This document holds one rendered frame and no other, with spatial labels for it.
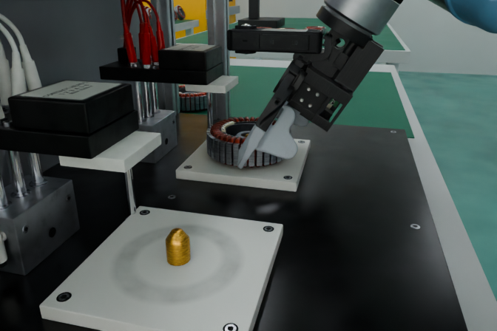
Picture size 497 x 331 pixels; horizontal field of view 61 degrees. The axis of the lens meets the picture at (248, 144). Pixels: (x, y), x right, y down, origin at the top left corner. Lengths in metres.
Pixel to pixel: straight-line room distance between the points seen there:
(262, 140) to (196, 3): 3.55
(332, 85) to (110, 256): 0.29
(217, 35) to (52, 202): 0.43
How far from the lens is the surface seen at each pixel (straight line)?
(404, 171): 0.58
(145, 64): 0.55
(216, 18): 0.73
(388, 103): 0.99
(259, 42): 0.51
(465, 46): 5.78
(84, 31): 0.66
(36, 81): 0.39
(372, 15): 0.48
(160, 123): 0.58
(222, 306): 0.32
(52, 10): 0.61
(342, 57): 0.51
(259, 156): 0.51
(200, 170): 0.52
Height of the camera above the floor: 0.99
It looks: 21 degrees down
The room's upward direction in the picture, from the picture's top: straight up
